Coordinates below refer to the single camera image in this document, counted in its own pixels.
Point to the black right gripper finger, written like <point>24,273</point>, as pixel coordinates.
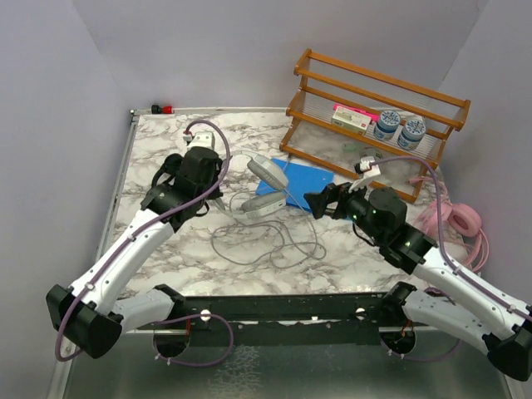
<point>332,192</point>
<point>318,205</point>

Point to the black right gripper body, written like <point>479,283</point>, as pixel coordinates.
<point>352,204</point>

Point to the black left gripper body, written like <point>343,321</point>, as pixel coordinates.
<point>216,193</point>

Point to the black headphones with cable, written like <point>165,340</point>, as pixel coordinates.
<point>167,172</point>

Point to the grey white headphones with cable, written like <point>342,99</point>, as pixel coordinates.
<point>254,213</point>

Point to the pink headphones with cable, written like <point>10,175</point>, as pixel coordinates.
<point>464,220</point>

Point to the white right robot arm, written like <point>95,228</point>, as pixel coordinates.
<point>492,321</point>

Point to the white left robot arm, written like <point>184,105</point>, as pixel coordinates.
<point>90,312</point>

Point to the blue plastic board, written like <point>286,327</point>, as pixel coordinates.
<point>301,180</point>

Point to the clear tape roll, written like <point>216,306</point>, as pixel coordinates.
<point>373,152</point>

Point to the red black emergency button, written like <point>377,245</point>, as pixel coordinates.
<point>156,109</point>

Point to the white green cardboard box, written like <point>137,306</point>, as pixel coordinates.
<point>350,120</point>

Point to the wooden two-tier rack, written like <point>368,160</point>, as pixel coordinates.
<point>326,80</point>

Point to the blue white jar right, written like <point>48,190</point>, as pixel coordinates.
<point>412,133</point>

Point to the blue white jar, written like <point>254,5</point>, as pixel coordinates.
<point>412,133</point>
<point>386,125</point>

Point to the blue white jar left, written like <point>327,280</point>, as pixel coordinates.
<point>386,125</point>

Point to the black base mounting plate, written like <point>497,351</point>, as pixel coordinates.
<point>286,320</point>

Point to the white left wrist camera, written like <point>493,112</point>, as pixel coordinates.
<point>201,139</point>

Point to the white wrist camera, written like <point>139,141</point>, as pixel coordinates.
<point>201,139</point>
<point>367,170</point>

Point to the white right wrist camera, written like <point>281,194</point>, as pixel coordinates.
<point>367,170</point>

